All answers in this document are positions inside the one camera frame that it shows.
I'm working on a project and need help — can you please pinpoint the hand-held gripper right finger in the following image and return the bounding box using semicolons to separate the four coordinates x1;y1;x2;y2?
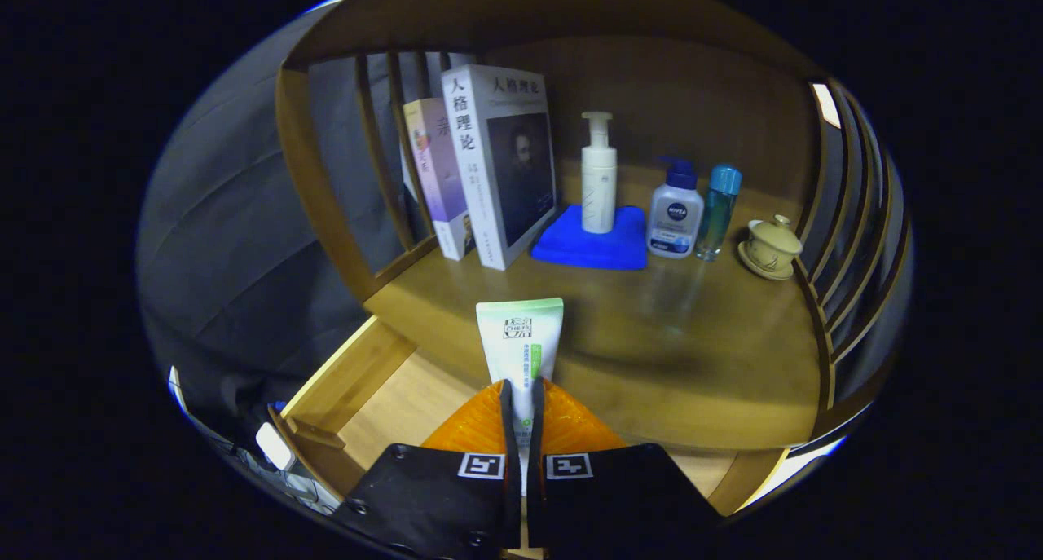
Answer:
526;377;726;560

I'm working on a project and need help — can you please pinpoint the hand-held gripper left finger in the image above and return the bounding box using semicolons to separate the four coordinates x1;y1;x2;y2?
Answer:
334;378;522;560

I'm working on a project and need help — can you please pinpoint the brown wooden drawer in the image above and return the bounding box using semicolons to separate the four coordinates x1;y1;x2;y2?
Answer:
267;315;787;516

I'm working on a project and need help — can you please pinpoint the white and green tube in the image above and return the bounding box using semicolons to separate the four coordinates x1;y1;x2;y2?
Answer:
476;298;565;496

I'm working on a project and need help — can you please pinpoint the wooden countertop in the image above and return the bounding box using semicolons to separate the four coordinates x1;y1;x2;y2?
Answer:
363;165;832;451

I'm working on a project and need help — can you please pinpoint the brown wooden cabinet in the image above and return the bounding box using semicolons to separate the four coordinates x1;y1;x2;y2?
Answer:
273;0;913;516

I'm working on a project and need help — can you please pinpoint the small white device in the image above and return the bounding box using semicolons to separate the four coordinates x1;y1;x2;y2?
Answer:
255;421;297;471

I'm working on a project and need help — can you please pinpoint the blue folded cloth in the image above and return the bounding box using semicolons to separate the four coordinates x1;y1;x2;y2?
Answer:
530;204;649;271

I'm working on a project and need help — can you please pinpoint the white bottle with blue cap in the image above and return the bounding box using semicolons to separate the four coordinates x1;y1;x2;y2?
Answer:
646;157;705;259

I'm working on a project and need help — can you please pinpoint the beige lidded teacup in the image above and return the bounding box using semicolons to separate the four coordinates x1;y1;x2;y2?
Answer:
737;214;804;281

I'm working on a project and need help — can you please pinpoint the slim teal bottle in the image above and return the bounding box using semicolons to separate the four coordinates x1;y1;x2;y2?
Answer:
694;165;743;262

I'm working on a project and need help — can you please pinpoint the white pump bottle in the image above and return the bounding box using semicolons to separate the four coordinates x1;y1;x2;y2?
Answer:
580;111;618;235

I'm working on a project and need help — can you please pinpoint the white book with portrait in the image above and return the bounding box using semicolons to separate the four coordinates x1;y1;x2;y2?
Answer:
441;64;560;271

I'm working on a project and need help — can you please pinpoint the purple book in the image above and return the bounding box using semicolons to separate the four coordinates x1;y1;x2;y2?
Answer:
403;97;477;262

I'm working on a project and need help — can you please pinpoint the black backdrop cloth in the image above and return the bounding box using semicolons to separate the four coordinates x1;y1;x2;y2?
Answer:
137;2;457;463

